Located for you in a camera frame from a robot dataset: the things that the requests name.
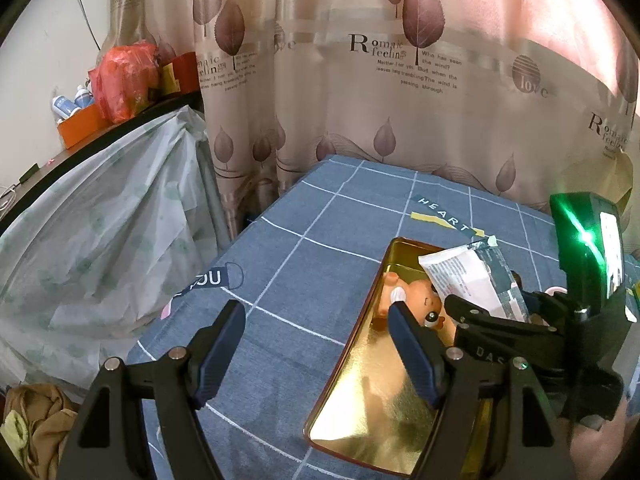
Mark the red plastic bag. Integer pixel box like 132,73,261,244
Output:
89,42,161,125

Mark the thin wall cable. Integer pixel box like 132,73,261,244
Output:
70,0,103,52

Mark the dark edged desk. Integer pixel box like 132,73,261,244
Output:
0,91,203,233

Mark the red yellow box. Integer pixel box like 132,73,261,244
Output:
159,51,201,98

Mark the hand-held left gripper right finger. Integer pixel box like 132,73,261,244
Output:
387,301,573,480

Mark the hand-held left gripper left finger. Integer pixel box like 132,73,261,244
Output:
57,300,247,480

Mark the leaf print curtain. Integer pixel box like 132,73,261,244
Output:
107,0,640,216

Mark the gold tin box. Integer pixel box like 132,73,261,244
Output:
304,237,501,478

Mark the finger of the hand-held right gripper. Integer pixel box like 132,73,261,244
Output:
520,289,572,326
444,293,532,334

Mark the blue checked bedsheet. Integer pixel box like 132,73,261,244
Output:
127,155,640,480

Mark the orange box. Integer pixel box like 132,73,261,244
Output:
56,105,111,150

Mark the brown crumpled cloth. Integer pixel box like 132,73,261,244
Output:
0,384,81,480

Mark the orange plush toy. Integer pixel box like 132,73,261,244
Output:
377,271,458,342

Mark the translucent plastic cover sheet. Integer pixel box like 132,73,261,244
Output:
0,105,236,386

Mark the white printed packet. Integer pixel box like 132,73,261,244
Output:
417,237,531,322

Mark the person's right hand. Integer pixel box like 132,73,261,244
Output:
565,402,633,480

